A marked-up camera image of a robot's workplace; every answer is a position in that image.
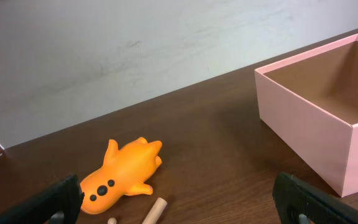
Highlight wooden kendama handle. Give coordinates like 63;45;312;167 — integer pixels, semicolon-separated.
142;197;167;224

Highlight orange rubber animal toy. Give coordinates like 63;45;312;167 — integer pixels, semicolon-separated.
80;137;162;215

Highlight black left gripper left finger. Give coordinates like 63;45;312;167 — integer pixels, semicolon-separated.
0;174;85;224

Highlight pink cardboard box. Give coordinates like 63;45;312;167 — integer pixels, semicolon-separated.
255;34;358;197

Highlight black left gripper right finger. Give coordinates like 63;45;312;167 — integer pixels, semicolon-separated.
272;172;358;224

